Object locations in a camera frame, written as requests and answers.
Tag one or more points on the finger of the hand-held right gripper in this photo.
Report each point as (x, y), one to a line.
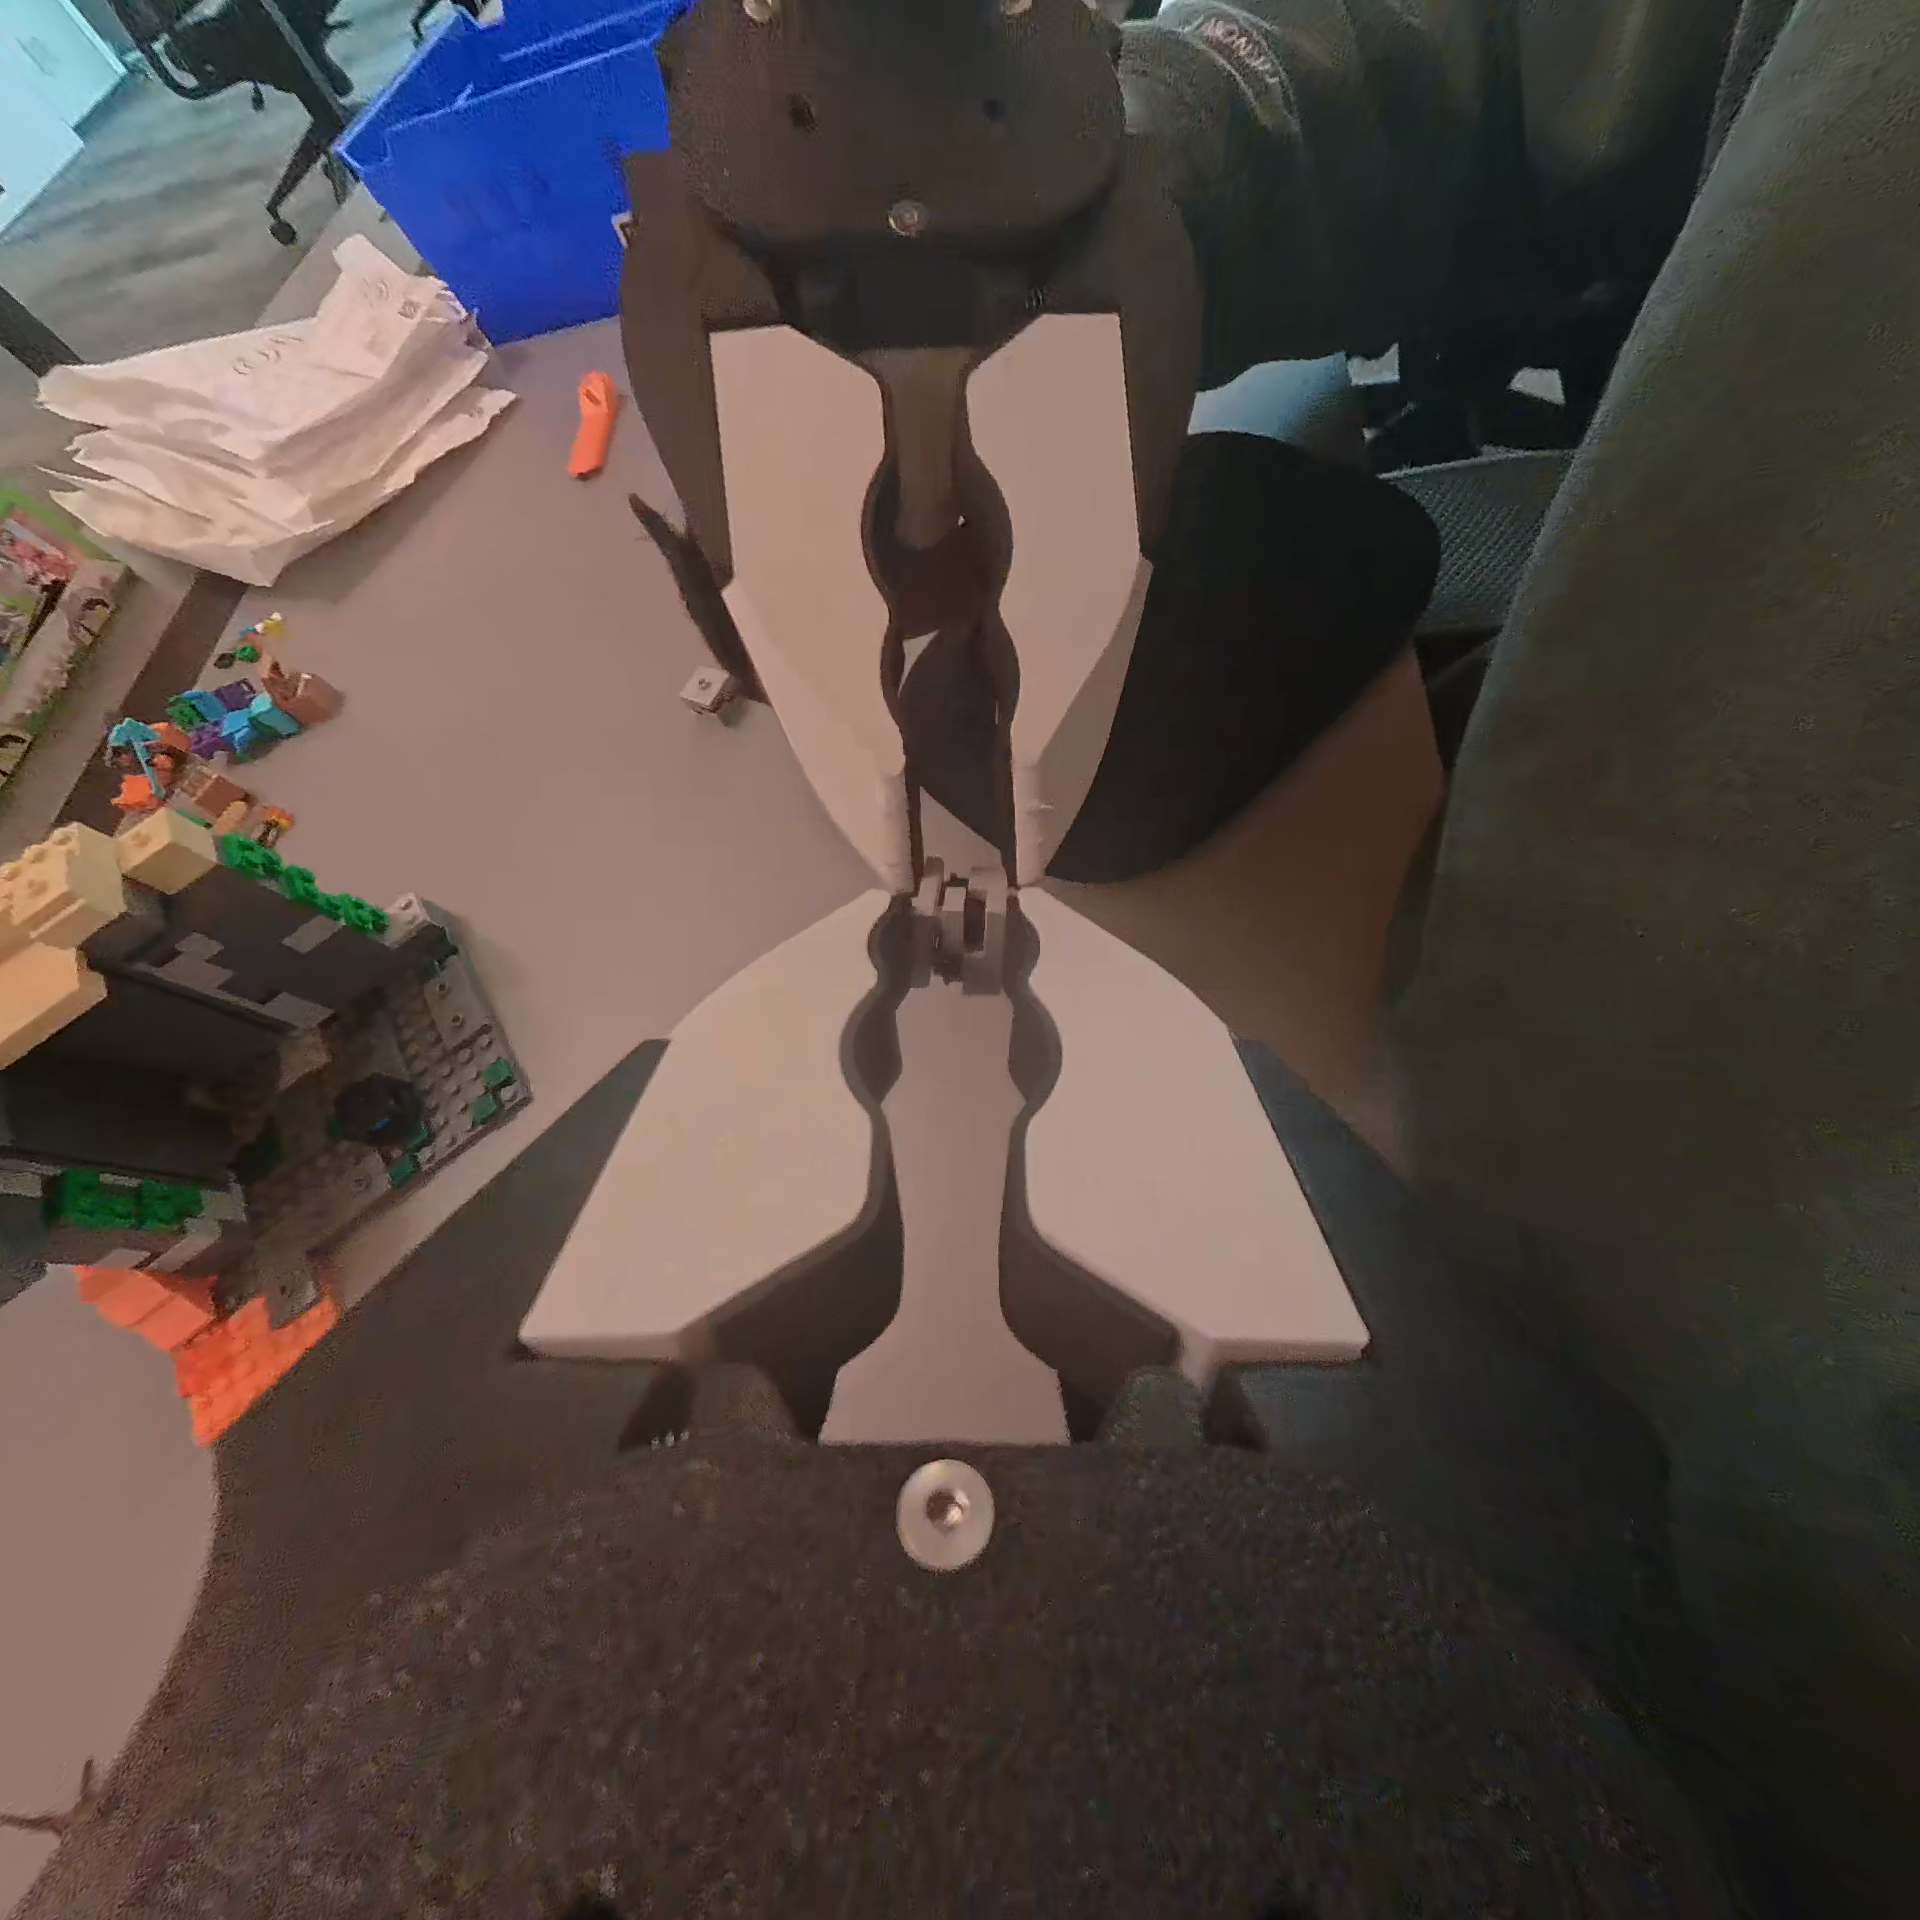
(781, 525)
(1073, 525)

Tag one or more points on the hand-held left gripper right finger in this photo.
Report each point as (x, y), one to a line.
(1186, 1170)

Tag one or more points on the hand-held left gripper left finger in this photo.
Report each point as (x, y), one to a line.
(721, 1170)

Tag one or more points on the small grey brick assembly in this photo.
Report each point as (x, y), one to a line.
(962, 932)

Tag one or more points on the person's right forearm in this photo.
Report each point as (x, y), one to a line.
(1319, 196)

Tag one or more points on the grey desk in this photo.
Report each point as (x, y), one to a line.
(570, 781)

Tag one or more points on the small grey square brick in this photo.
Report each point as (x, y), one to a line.
(709, 696)

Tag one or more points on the orange brick separator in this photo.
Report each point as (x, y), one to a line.
(593, 429)

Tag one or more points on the black chair armrest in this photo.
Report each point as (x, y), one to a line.
(1276, 661)

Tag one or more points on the grey mesh chair seat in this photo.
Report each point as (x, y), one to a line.
(1470, 525)

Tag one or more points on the blue plastic bin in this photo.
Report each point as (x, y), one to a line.
(494, 196)

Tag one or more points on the stack of white paper bags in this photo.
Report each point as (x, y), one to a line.
(270, 421)

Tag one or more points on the dark green sweatshirt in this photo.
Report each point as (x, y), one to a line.
(1695, 1049)

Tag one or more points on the brick cave model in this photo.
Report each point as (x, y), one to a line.
(195, 1049)

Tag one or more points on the cluster of colourful toy figures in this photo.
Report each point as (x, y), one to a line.
(225, 734)

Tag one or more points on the black office chair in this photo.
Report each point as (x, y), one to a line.
(241, 37)

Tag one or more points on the green toy set box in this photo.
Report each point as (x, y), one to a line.
(53, 629)

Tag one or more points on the brown toy pickaxe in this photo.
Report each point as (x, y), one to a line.
(44, 1812)

